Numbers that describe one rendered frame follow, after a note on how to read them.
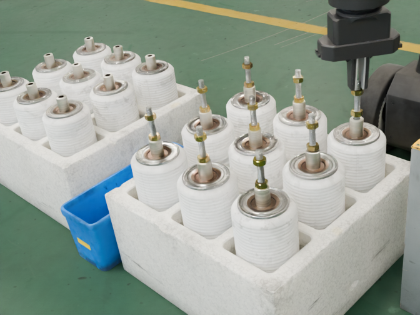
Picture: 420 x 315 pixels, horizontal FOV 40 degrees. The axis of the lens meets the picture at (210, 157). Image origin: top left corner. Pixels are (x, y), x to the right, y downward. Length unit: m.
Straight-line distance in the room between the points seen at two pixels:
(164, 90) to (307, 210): 0.53
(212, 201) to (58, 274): 0.43
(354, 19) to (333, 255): 0.35
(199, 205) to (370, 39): 0.35
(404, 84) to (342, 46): 0.42
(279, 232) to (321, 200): 0.11
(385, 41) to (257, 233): 0.34
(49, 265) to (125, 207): 0.28
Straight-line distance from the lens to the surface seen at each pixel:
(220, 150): 1.04
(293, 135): 1.03
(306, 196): 0.90
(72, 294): 1.15
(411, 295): 1.01
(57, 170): 1.19
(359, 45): 0.90
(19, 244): 1.31
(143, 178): 0.98
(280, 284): 0.82
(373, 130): 1.01
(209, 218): 0.90
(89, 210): 1.21
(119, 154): 1.24
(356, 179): 0.99
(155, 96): 1.32
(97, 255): 1.14
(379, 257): 1.05
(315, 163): 0.90
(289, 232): 0.84
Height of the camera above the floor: 0.75
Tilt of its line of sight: 31 degrees down
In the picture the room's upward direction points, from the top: 8 degrees counter-clockwise
